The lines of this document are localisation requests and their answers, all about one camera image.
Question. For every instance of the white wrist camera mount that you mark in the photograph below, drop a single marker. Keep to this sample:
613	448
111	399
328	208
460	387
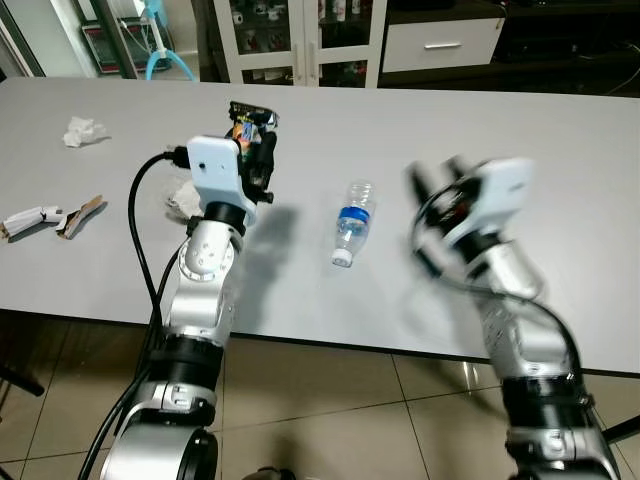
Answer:
215	165
500	195

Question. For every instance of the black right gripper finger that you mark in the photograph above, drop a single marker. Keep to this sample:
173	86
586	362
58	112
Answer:
420	190
460	170

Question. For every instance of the dark robot foot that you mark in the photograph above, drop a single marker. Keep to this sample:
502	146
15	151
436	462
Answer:
265	473

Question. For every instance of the white drawer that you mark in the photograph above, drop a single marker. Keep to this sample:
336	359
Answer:
440	45

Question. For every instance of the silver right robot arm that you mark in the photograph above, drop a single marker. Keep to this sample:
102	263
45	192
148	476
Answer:
520	320

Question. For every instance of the red and grey device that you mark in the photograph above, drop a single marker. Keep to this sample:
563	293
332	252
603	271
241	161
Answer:
110	45

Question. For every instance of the colourful snack wrapper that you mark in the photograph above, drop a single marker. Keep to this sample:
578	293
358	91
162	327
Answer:
243	132

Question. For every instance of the clear plastic water bottle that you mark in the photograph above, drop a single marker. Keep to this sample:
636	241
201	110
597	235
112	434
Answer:
352	225

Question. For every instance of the black table leg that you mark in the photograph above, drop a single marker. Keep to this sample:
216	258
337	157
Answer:
20	380
622	430

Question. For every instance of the crumpled white tissue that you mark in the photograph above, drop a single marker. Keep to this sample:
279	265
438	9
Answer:
182	200
85	131

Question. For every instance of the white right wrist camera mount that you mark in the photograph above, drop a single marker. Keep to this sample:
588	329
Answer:
500	195

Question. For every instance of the torn white paper piece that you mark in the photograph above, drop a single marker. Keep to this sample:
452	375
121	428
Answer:
30	221

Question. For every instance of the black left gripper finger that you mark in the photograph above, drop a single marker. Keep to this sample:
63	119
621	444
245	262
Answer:
268	138
255	112

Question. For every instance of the light blue stand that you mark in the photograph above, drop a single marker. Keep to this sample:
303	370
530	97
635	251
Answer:
160	55

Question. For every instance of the white glass door cabinet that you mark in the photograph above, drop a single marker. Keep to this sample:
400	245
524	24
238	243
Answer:
300	40

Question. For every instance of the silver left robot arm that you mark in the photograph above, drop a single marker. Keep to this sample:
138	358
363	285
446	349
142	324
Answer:
200	290

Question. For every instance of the torn brown cardboard piece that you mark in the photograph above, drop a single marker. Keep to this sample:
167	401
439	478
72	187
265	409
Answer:
82	216

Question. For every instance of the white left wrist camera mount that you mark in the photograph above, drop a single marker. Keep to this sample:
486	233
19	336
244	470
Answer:
215	165

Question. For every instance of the dark low cabinet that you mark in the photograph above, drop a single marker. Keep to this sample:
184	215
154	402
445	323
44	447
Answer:
570	45

